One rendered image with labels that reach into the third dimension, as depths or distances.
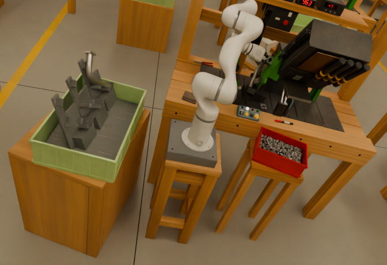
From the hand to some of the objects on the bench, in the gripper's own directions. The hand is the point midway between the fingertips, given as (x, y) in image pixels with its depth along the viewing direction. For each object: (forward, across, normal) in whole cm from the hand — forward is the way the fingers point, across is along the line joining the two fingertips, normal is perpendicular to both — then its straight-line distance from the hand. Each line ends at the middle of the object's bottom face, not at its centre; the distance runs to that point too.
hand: (268, 60), depth 214 cm
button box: (+3, +43, -3) cm, 44 cm away
